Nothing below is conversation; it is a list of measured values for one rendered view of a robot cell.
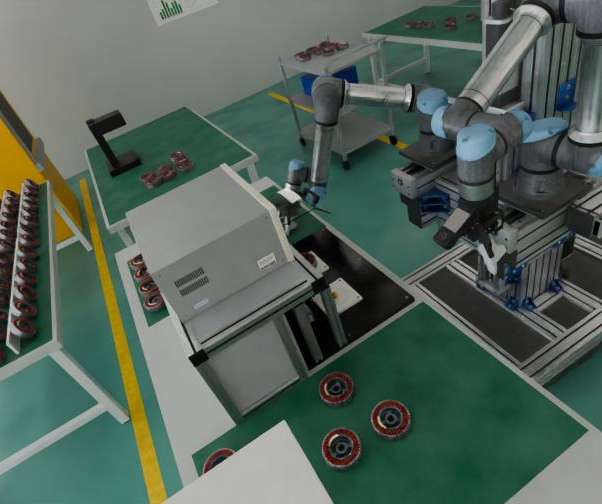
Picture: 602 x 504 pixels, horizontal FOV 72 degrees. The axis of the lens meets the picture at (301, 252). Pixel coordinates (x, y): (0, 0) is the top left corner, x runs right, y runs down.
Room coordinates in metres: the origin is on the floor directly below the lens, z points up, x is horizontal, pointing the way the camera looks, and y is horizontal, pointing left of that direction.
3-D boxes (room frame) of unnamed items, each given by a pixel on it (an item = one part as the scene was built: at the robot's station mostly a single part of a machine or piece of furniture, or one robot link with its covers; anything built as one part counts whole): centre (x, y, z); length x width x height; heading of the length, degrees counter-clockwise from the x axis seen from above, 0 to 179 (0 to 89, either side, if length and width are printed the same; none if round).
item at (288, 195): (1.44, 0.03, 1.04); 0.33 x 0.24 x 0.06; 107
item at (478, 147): (0.75, -0.42, 1.45); 0.09 x 0.08 x 0.11; 114
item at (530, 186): (1.07, -0.82, 1.09); 0.15 x 0.15 x 0.10
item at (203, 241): (1.18, 0.28, 1.22); 0.44 x 0.39 x 0.20; 17
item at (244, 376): (0.84, 0.25, 0.91); 0.28 x 0.03 x 0.32; 107
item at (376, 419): (0.62, -0.09, 0.77); 0.11 x 0.11 x 0.04
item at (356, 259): (1.26, -0.02, 0.76); 0.64 x 0.47 x 0.02; 17
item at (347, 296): (1.15, -0.07, 0.78); 0.15 x 0.15 x 0.01; 17
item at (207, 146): (3.47, 0.87, 0.38); 1.85 x 1.10 x 0.75; 17
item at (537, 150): (1.07, -0.83, 1.20); 0.13 x 0.12 x 0.14; 24
